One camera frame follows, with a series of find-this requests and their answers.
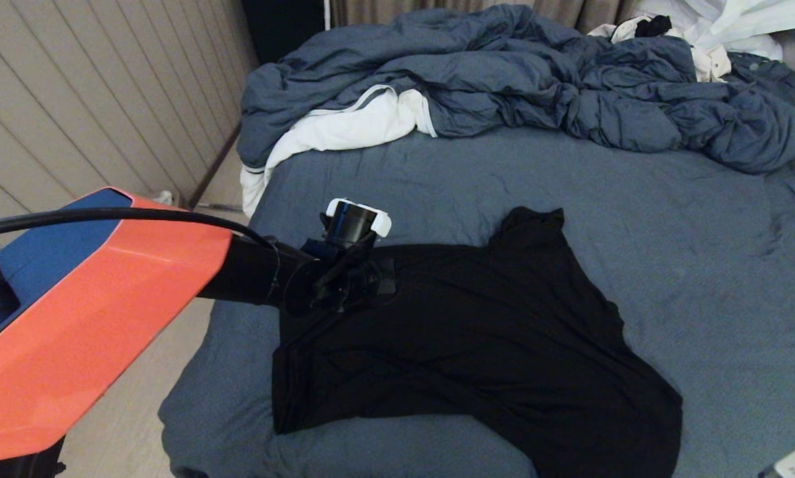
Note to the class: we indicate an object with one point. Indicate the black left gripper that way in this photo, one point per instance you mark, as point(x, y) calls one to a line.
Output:
point(354, 282)

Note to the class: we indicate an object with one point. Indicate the black t-shirt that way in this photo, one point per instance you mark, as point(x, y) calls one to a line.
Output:
point(503, 345)

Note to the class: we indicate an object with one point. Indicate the bed with blue sheet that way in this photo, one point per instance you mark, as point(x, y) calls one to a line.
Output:
point(404, 186)

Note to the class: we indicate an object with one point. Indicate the white quilt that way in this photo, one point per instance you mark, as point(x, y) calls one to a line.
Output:
point(344, 126)

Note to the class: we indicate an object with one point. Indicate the crumpled blue duvet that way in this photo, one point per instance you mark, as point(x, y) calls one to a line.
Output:
point(503, 70)

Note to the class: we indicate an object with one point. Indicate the dark cabinet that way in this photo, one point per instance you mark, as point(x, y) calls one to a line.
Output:
point(281, 30)

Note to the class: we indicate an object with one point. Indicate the beige curtain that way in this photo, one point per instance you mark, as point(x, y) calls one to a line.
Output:
point(370, 10)

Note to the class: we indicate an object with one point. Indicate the small black garment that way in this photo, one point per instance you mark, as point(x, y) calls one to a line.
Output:
point(655, 26)

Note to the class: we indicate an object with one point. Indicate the cream buttoned shirt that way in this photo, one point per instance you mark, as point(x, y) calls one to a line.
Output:
point(710, 64)

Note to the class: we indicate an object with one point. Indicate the white crumpled garment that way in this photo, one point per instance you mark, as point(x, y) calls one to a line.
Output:
point(736, 18)

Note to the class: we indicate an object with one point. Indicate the dark blue denim garment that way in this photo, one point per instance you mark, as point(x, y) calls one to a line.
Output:
point(772, 72)

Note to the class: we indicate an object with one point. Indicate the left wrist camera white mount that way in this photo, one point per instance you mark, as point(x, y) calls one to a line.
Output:
point(377, 222)

